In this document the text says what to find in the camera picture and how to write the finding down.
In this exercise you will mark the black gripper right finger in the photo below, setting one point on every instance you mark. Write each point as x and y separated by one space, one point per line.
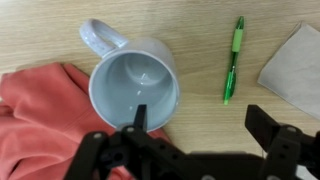
283 153

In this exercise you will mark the white ceramic mug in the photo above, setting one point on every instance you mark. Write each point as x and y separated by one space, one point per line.
133 83

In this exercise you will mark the green pen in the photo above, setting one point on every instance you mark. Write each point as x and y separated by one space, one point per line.
235 50

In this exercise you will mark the clear plastic cup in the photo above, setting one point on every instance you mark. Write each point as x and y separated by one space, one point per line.
296 73

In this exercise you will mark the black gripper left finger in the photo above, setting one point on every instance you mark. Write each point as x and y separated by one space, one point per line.
150 156

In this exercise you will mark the orange cloth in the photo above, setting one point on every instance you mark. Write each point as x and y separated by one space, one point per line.
40 116

